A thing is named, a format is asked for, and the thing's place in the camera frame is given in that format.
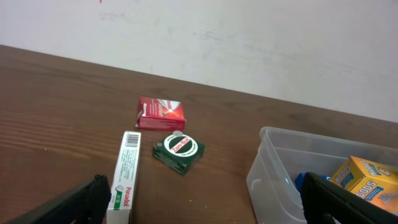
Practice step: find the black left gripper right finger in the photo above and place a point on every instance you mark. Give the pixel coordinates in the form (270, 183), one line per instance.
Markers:
(326, 203)

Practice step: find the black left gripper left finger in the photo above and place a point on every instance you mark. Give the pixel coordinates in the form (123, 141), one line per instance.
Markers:
(84, 204)

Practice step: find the white Panadol box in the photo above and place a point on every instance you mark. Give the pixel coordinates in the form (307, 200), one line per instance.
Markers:
(124, 181)

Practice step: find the clear plastic container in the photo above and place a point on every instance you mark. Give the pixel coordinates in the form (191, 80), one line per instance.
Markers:
(284, 154)

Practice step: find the yellow cough syrup box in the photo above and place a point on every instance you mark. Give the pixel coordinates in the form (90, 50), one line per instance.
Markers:
(371, 181)

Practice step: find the red medicine box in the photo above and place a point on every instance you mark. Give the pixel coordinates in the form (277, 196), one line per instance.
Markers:
(159, 114)

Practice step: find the green Zam-Buk box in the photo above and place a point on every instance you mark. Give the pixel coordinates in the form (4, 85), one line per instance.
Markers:
(179, 152)

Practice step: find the blue cooling patch box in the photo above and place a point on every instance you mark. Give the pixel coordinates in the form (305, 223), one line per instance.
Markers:
(300, 179)

